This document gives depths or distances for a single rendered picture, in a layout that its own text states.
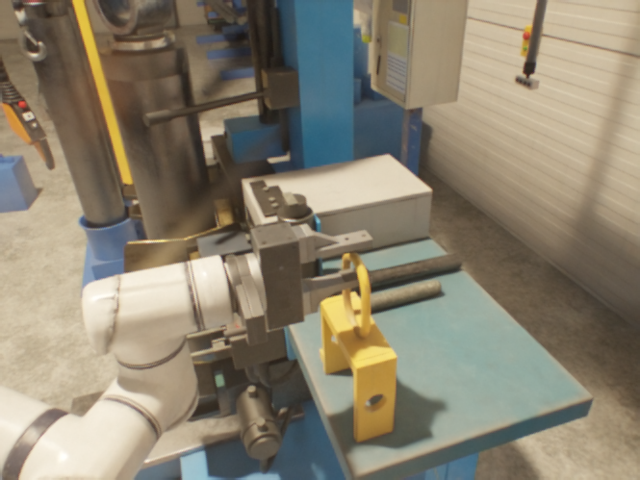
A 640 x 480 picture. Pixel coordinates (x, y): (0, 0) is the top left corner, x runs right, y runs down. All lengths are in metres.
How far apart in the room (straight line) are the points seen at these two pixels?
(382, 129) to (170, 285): 3.28
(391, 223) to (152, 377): 0.71
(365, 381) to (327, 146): 0.93
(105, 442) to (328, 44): 1.12
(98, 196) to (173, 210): 1.46
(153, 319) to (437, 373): 0.50
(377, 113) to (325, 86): 2.30
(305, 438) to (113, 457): 1.42
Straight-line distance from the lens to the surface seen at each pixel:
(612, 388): 2.56
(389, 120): 3.80
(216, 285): 0.60
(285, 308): 0.65
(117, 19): 1.47
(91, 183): 2.90
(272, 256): 0.60
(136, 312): 0.60
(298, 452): 1.96
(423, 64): 1.78
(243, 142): 1.64
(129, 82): 1.39
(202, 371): 1.70
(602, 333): 2.82
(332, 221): 1.12
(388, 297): 1.01
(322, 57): 1.44
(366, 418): 0.77
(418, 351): 0.94
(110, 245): 3.04
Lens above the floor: 1.72
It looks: 32 degrees down
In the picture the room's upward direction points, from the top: 3 degrees counter-clockwise
